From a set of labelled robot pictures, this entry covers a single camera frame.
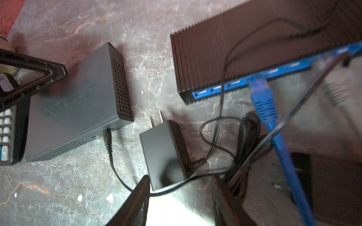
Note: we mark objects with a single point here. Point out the black calculator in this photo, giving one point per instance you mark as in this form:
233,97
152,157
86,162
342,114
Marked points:
14,122

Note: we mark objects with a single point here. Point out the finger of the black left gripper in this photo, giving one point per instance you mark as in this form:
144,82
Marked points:
52,73

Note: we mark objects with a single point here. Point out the black network switch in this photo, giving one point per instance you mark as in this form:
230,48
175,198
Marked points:
75,111
273,38

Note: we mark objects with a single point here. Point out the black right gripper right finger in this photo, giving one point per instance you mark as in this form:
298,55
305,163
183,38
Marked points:
227,210

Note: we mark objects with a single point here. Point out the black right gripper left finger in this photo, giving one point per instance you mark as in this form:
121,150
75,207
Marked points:
134,211

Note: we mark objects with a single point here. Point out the black power adapter with cable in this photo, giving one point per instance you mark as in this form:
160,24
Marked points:
324,186

